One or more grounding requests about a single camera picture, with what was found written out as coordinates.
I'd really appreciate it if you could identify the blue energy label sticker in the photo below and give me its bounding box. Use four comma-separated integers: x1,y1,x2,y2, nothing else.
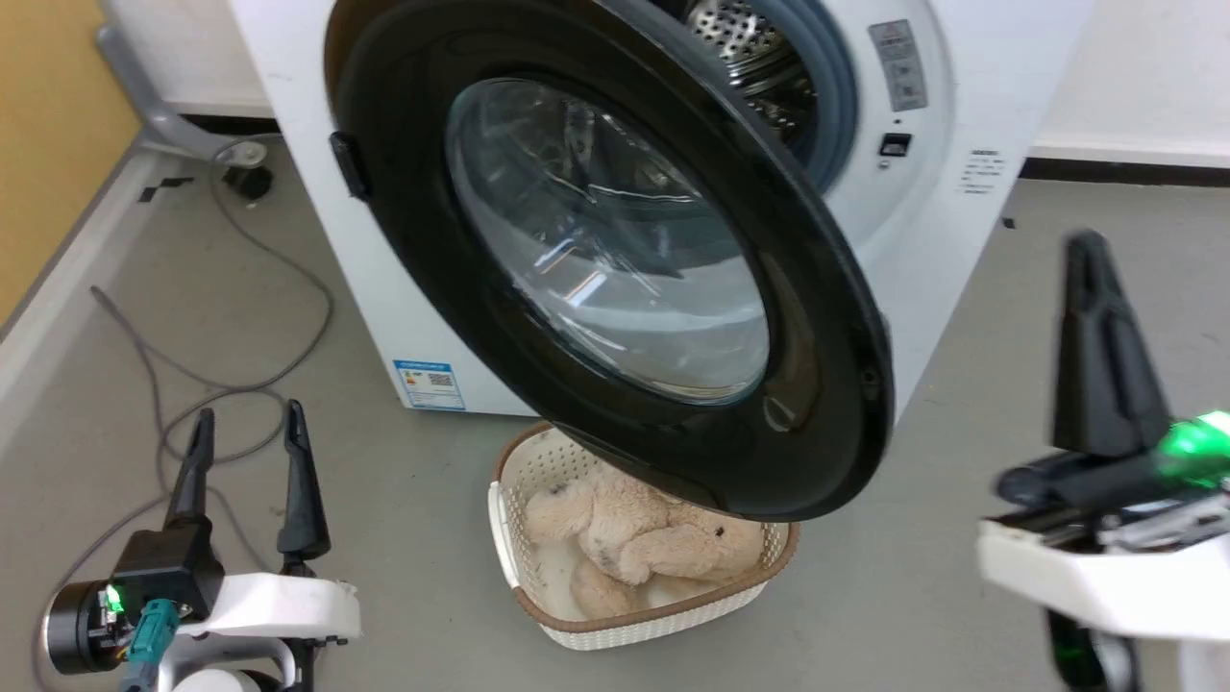
392,358,467,412

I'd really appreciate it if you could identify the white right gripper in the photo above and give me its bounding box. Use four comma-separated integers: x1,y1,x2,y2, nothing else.
978,230,1230,641

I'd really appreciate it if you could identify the grey rubber door gasket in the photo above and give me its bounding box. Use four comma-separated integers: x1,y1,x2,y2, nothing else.
767,0,862,195

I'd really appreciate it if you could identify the beige plush teddy bear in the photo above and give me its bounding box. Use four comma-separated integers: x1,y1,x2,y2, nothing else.
524,461,766,622

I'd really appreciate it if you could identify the teal gripper connector cable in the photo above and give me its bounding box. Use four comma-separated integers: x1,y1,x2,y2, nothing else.
120,598,182,692

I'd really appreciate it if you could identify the grey instruction sticker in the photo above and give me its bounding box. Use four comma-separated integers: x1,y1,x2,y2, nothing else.
868,19,929,113

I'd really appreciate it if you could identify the white washing machine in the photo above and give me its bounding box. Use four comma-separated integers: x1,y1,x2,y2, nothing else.
226,0,1096,424

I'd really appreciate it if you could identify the grey drain hose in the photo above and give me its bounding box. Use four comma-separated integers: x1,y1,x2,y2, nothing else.
94,24,270,164

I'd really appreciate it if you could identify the white woven laundry basket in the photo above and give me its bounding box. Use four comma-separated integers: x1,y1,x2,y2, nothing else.
487,420,800,652

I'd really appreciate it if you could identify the small printed text sticker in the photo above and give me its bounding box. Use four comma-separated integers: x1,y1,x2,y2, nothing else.
956,149,1006,196

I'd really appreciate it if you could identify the steel washer drum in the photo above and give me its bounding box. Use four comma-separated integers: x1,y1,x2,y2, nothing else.
684,0,820,147

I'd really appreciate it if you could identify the black round washer door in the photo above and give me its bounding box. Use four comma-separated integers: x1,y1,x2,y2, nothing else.
325,0,897,524

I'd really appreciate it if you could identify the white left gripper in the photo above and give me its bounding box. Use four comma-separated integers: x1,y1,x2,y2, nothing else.
43,400,363,676

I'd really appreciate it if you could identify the thin grey power cable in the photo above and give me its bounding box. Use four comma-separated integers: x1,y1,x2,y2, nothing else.
34,139,336,692

